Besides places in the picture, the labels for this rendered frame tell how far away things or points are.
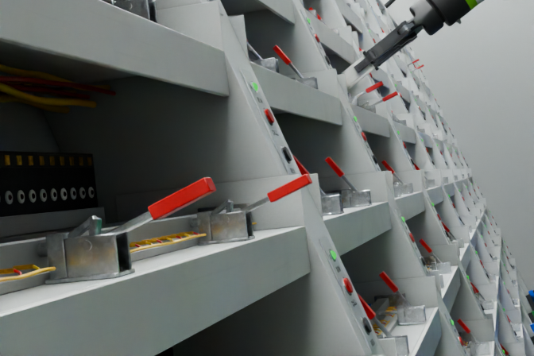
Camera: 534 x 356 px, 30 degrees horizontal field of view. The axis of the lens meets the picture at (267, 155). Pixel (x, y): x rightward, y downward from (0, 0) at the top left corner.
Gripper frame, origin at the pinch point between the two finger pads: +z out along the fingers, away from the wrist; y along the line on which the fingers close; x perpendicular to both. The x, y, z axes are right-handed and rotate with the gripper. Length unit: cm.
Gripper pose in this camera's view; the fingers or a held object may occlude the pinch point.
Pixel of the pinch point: (356, 71)
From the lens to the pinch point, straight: 210.1
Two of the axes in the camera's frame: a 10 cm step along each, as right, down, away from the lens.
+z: -7.8, 6.1, 1.4
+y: -2.0, -0.3, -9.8
